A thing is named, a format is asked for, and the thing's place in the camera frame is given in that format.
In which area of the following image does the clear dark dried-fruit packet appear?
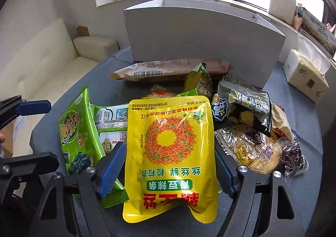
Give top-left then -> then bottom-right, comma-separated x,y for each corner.
278,137 -> 309,182

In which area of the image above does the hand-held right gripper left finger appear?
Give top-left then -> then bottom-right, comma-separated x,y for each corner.
30,141 -> 128,237

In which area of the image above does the dark grey chips bag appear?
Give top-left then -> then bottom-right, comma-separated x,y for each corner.
212,81 -> 272,137

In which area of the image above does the yellow snack bag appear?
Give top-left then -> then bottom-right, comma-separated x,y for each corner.
123,96 -> 219,224

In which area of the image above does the round yellow cracker packet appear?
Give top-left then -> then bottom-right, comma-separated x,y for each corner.
214,124 -> 283,175

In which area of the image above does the beige tissue pack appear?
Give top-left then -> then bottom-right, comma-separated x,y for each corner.
285,48 -> 330,103

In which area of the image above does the long beige snack packet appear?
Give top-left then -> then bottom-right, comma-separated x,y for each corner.
109,58 -> 234,82

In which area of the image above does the brown snack packet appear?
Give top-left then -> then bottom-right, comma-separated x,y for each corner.
270,103 -> 293,140

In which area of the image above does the round bun packet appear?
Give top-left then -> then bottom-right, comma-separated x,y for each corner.
143,84 -> 177,100

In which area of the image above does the small green snack packet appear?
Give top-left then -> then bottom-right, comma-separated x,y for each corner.
182,63 -> 213,96

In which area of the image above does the long printed box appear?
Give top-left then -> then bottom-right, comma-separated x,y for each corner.
299,7 -> 336,57

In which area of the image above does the cardboard box with white label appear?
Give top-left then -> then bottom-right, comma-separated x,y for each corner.
0,116 -> 27,158

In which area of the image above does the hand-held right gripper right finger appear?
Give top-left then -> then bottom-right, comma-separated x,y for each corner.
214,145 -> 306,237

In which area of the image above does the white foam block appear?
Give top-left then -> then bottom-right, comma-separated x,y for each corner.
268,0 -> 299,24

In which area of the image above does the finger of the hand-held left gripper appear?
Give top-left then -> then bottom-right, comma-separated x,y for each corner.
0,151 -> 61,183
0,95 -> 52,128

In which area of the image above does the small beige box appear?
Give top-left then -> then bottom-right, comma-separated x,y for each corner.
292,6 -> 305,30

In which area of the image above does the white storage box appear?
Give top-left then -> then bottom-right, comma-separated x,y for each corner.
123,0 -> 286,89

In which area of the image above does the white seaweed snack packet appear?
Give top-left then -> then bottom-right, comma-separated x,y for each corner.
91,103 -> 130,130
97,128 -> 128,159

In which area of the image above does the green seaweed snack packet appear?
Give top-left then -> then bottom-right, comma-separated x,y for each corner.
58,86 -> 129,209

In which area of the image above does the cream sofa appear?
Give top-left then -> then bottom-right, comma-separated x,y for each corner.
0,18 -> 119,134

